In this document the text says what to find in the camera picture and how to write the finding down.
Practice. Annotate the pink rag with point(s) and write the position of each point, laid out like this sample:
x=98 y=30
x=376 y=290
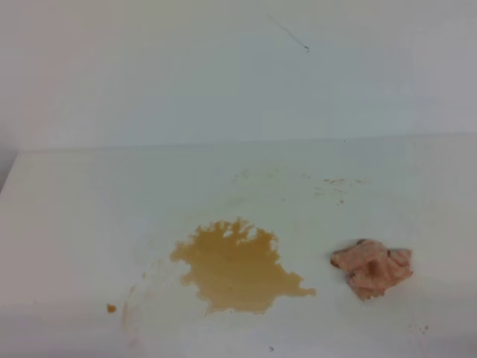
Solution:
x=371 y=268

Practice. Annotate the brown coffee stain puddle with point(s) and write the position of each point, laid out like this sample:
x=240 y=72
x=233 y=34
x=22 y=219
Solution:
x=236 y=266

